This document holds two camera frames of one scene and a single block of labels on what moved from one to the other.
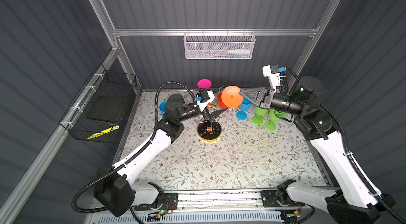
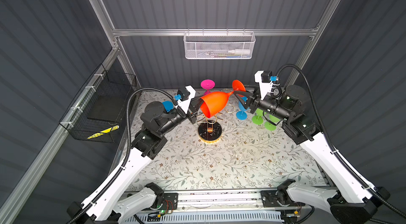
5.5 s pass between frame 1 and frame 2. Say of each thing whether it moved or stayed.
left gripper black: moved
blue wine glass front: stayed
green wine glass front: stayed
